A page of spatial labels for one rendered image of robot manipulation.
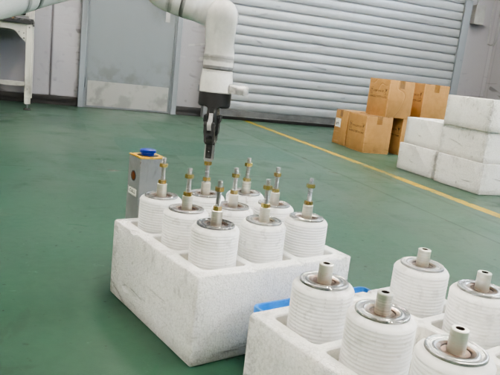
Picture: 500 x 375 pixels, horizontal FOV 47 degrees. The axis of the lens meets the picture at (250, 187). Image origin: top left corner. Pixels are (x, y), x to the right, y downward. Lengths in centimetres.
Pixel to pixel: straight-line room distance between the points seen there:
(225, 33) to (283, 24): 518
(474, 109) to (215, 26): 248
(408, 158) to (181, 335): 309
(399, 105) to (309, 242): 366
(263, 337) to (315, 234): 39
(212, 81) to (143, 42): 483
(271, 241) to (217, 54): 44
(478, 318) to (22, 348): 81
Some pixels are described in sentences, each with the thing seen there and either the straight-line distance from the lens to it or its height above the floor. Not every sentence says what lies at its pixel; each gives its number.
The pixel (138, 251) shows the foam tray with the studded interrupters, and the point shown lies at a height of 15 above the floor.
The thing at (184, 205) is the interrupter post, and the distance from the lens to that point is 122.
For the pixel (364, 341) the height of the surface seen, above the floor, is 22.
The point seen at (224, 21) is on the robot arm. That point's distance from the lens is 131.
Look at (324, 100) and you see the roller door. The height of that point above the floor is 30.
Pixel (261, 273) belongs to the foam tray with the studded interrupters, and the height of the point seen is 17.
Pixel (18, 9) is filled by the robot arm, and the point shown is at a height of 62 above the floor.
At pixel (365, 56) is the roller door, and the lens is 693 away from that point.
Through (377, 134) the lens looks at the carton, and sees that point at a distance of 477.
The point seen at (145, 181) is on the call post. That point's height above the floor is 25.
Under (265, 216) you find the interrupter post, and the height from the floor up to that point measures 26.
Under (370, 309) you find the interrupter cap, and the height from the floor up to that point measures 25.
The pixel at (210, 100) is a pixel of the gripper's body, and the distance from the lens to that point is 132.
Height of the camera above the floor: 56
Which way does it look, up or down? 12 degrees down
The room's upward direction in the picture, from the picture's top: 6 degrees clockwise
